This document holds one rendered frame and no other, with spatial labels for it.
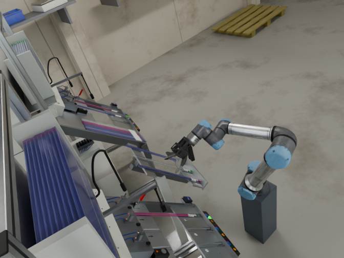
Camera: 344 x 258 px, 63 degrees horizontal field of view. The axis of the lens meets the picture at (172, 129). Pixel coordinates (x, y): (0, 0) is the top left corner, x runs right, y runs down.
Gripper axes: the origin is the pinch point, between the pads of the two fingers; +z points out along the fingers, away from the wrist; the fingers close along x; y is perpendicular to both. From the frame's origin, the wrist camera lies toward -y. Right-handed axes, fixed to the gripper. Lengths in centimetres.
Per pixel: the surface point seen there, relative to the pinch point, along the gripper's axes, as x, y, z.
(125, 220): 36, 34, 23
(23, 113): 15, 90, 11
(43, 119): 16, 83, 9
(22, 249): 86, 99, 4
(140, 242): 48, 31, 23
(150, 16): -367, -81, -121
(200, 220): 27.2, -21.2, 10.6
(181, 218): 25.9, -8.5, 15.1
